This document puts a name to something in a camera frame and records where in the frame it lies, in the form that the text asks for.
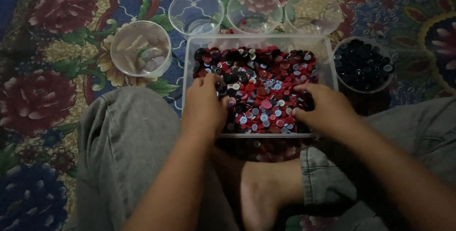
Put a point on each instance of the person's bare foot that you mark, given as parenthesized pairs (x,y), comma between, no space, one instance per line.
(263,191)

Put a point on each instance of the clear cup of black buttons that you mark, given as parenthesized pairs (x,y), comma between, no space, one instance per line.
(363,65)

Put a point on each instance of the person's left hand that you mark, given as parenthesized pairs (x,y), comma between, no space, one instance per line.
(201,107)

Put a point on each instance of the person's grey trousers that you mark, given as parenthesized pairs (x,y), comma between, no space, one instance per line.
(124,159)

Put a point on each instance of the clear rectangular plastic container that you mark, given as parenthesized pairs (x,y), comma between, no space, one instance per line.
(259,85)

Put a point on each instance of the heap of black buttons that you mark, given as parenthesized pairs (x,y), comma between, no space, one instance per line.
(362,65)

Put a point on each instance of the pile of mixed coloured buttons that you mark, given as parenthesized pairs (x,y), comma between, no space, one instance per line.
(262,81)

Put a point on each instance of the clear plastic cup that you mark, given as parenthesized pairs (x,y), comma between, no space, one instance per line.
(141,48)
(196,12)
(254,11)
(313,11)

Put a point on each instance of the floral patterned carpet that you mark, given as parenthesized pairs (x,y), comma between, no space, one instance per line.
(53,81)

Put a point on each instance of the person's right hand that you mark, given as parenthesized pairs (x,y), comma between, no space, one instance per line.
(326,111)

